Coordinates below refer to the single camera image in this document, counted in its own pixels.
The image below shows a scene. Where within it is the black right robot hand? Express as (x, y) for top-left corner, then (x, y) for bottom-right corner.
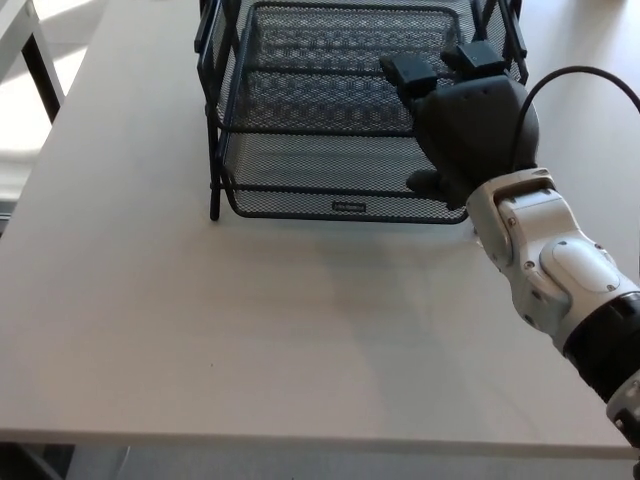
(378, 42), (542, 211)

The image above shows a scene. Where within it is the silver desk leg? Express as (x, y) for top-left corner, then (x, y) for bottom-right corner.
(115, 444), (136, 480)

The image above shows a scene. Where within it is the black metal organizer frame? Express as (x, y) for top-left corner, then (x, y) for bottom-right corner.
(193, 0), (530, 222)

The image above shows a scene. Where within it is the black mesh tray with label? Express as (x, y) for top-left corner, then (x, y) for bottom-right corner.
(227, 0), (474, 225)

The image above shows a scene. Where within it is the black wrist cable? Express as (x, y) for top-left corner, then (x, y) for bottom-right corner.
(512, 66), (640, 169)

